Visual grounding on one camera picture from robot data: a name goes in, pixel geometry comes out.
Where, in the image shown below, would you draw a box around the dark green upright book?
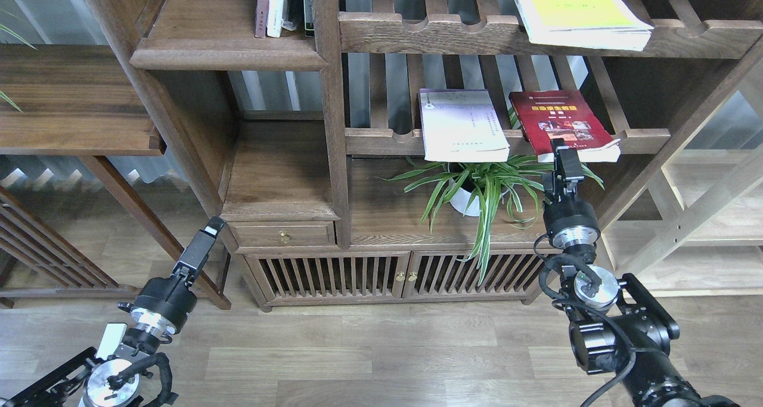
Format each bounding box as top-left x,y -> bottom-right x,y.
303,0 -> 315,38

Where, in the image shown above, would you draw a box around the yellow green book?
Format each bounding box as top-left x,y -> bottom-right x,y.
515,0 -> 652,51

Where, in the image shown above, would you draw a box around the white purple book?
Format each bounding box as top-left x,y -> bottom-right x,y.
419,88 -> 510,163

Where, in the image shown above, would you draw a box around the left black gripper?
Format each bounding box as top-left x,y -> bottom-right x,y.
117,216 -> 226,334

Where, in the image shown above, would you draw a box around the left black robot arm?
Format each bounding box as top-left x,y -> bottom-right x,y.
2,216 -> 225,406

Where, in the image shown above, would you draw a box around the green leaves at left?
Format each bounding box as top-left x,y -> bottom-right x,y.
0,0 -> 36,113

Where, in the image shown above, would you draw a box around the red cover book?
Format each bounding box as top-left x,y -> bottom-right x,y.
509,90 -> 621,163

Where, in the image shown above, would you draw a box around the light wooden shelf rack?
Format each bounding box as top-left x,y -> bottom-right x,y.
603,63 -> 762,297

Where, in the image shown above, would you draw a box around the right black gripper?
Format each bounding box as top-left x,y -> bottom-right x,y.
542,138 -> 600,249

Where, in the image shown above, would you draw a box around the white bar on floor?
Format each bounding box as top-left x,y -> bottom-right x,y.
77,323 -> 128,407

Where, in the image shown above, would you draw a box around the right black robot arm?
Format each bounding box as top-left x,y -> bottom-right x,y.
539,139 -> 734,406

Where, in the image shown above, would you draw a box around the dark wooden bookshelf cabinet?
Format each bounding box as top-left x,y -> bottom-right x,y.
85,0 -> 761,311

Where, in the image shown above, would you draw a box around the white plant pot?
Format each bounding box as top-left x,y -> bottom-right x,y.
449,179 -> 480,217

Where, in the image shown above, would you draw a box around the white upright book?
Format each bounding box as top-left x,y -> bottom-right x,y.
266,0 -> 284,38

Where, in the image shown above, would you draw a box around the green spider plant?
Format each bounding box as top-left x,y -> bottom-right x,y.
384,109 -> 604,285

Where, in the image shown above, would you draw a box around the dark brown upright book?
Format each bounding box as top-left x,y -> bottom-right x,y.
255,0 -> 269,38

